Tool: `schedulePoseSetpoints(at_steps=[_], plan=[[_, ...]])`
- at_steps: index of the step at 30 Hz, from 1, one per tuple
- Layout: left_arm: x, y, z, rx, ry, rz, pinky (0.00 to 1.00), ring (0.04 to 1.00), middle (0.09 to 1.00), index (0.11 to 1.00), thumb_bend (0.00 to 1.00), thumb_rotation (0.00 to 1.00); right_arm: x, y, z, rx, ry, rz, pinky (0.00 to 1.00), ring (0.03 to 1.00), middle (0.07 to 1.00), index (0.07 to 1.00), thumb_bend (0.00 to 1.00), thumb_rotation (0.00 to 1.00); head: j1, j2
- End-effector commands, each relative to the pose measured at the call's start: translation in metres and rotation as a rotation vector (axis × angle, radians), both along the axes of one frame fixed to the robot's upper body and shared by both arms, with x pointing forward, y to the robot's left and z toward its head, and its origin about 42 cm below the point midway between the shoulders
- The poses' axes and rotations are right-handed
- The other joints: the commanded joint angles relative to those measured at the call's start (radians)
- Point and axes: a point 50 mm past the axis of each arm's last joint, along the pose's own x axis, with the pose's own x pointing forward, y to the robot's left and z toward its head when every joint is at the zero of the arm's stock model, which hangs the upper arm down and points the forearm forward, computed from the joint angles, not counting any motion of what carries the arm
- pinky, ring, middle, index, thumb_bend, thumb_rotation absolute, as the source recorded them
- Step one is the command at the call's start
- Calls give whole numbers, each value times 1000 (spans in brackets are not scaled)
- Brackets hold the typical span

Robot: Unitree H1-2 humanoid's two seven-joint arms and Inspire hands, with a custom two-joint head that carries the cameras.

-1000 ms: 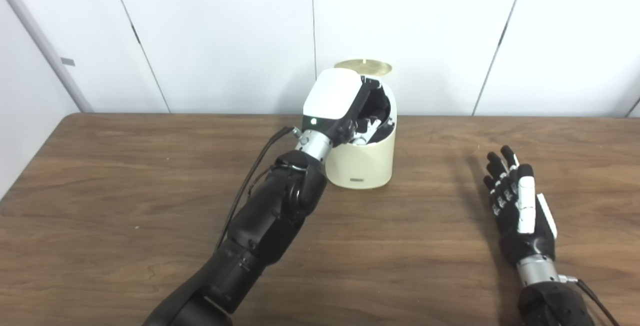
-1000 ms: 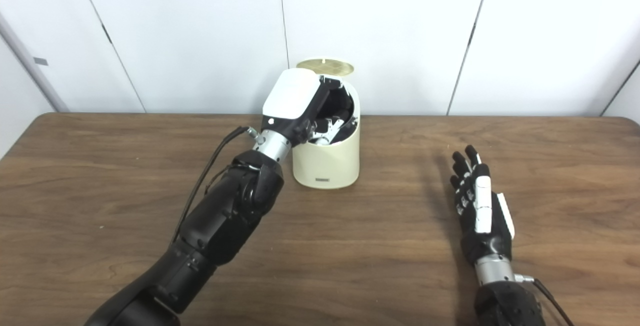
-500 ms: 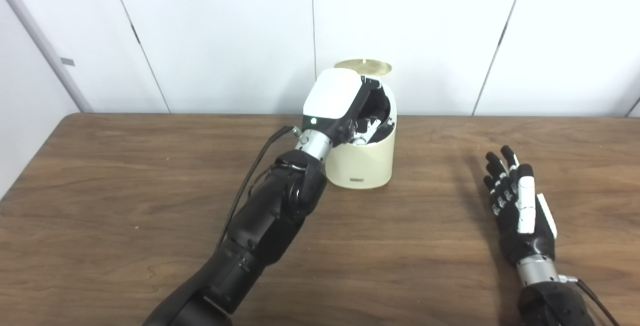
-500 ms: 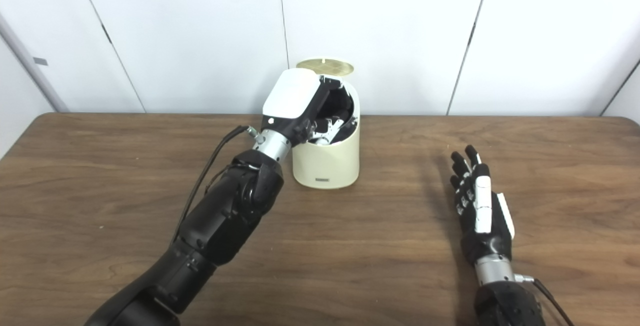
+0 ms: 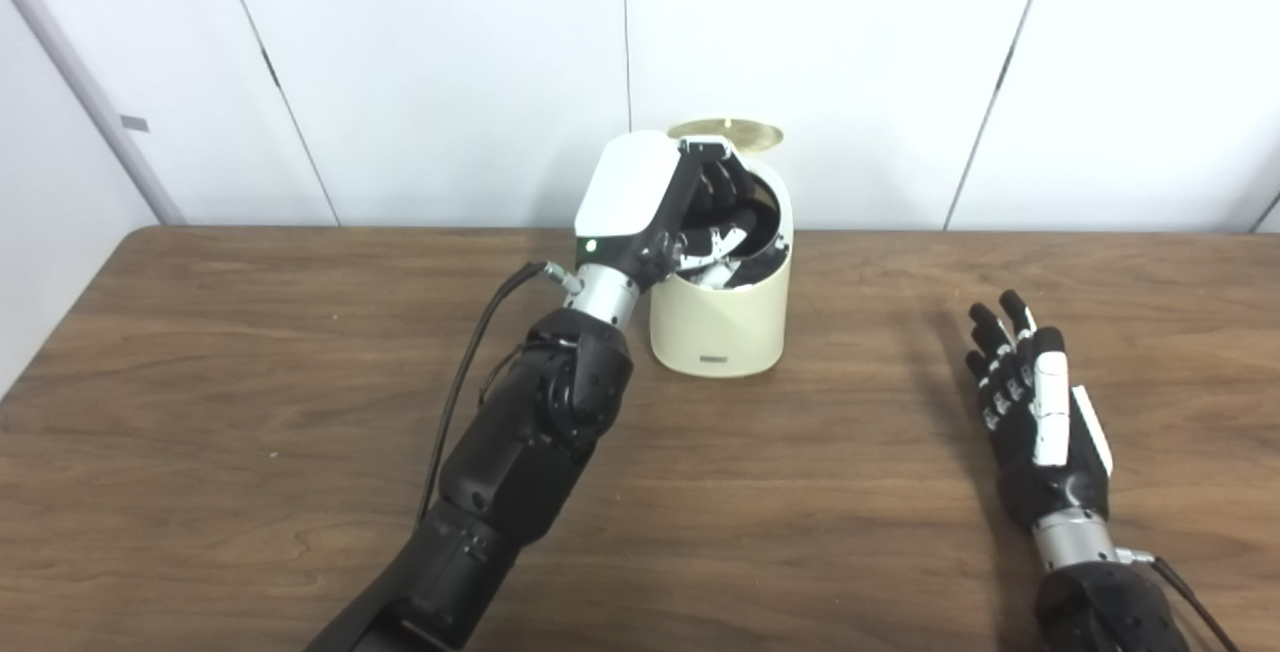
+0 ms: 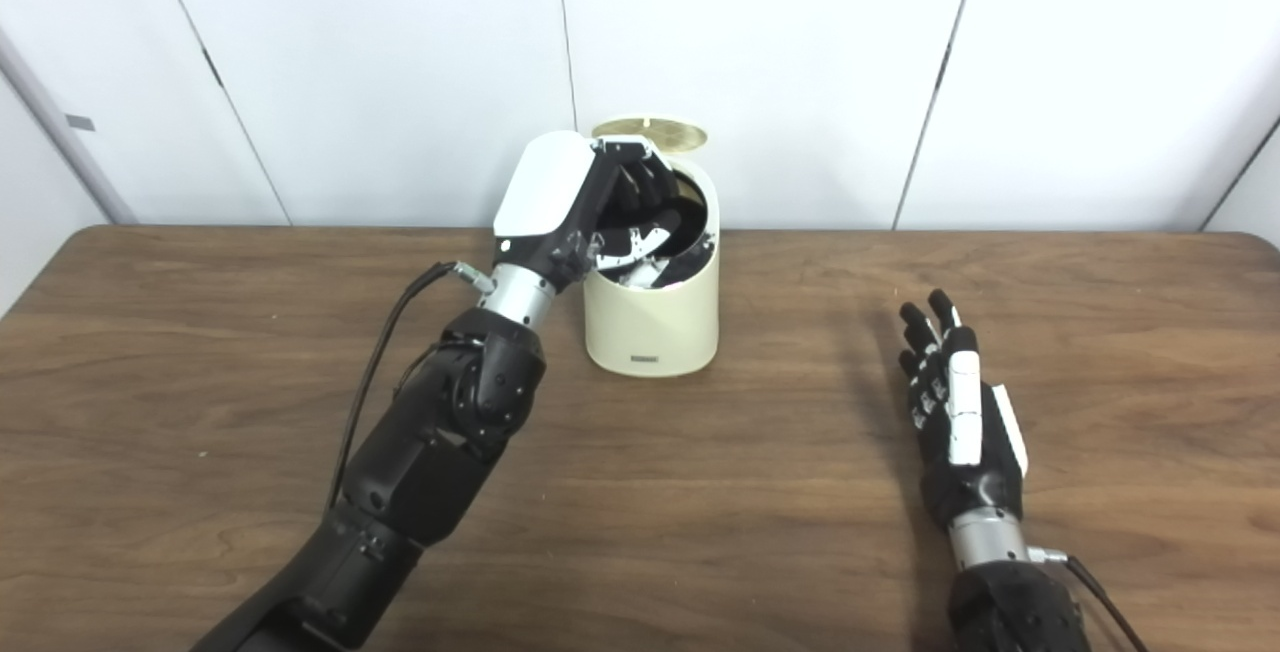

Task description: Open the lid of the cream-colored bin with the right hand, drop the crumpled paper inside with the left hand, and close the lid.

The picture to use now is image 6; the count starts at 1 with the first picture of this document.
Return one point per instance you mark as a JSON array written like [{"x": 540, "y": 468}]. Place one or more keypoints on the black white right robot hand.
[{"x": 965, "y": 432}]

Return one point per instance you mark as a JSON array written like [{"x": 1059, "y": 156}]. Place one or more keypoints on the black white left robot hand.
[{"x": 545, "y": 187}]

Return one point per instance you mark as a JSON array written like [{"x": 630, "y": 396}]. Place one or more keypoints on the cream round bin lid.
[{"x": 670, "y": 132}]

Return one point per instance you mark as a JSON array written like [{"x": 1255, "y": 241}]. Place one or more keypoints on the cream-colored round bin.
[{"x": 655, "y": 327}]

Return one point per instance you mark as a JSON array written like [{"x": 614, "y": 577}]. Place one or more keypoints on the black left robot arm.
[{"x": 430, "y": 452}]

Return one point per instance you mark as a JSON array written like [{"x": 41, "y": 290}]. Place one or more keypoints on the gray wall corner trim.
[{"x": 80, "y": 164}]

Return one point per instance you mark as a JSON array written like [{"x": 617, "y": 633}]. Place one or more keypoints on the small gray wall tag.
[{"x": 80, "y": 123}]

